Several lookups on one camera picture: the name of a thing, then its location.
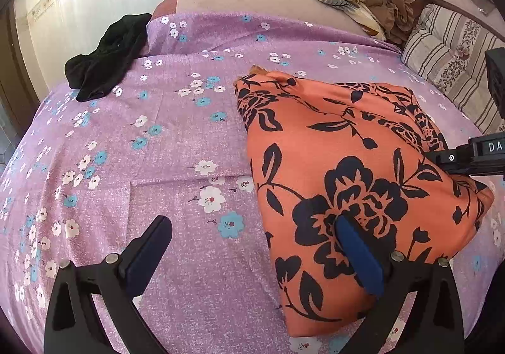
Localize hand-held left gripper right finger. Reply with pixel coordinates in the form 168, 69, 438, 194
335, 217, 465, 354

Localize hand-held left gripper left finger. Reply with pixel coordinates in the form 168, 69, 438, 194
44, 215, 173, 354

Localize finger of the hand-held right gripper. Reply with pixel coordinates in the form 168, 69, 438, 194
425, 144, 474, 174

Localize orange floral garment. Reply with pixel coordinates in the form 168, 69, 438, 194
234, 65, 496, 339

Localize striped pillow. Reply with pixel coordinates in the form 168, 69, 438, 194
400, 3, 505, 136

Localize purple floral bedsheet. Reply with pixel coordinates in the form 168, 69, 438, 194
0, 10, 505, 354

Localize brown garment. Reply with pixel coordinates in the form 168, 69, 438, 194
365, 0, 423, 45

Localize black cloth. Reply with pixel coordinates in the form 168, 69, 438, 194
64, 13, 153, 103

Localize pink quilted mattress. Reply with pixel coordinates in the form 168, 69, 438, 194
152, 0, 389, 41

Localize dark wooden door frame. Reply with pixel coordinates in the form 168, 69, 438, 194
0, 3, 42, 142

